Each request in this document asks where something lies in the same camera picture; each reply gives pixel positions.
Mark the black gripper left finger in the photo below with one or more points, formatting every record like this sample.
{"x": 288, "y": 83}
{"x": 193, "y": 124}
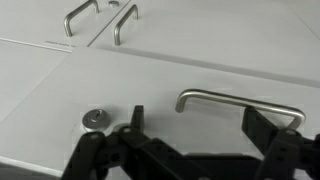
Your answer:
{"x": 100, "y": 150}

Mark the round silver drawer lock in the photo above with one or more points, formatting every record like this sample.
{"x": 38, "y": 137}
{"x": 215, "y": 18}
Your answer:
{"x": 95, "y": 118}

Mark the small silver door lock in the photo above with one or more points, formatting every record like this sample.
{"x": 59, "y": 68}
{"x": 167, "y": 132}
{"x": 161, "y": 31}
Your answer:
{"x": 113, "y": 3}

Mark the white cabinet door with lock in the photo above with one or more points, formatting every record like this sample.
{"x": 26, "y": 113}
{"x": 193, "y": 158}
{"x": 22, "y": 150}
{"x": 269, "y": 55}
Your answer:
{"x": 33, "y": 20}

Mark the white closed drawer front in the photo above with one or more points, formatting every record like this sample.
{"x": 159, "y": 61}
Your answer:
{"x": 23, "y": 73}

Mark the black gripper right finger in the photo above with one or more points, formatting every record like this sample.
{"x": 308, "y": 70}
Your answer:
{"x": 283, "y": 150}

